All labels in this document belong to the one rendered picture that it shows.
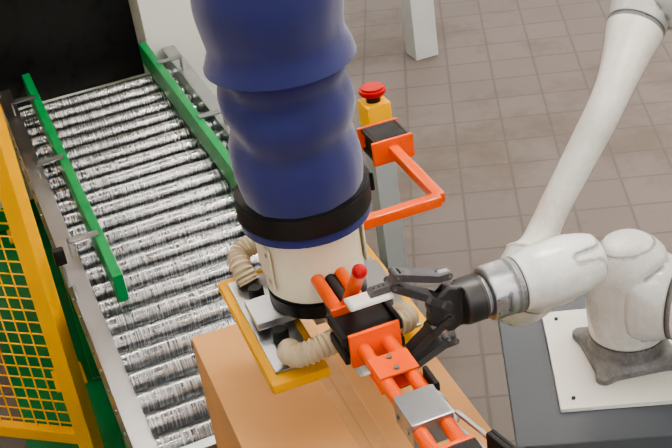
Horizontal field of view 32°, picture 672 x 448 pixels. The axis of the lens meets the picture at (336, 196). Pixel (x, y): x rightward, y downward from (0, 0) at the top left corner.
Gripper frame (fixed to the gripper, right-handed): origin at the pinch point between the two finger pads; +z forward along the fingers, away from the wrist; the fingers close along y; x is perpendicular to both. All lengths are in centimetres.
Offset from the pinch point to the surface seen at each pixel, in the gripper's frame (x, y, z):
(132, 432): 75, 64, 34
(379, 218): 28.8, -0.7, -14.8
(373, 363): -9.1, -1.6, 1.6
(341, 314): 4.1, -1.9, 1.5
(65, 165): 208, 60, 28
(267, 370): 13.0, 10.9, 12.9
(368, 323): -0.1, -1.8, -1.3
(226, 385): 36.0, 29.2, 16.8
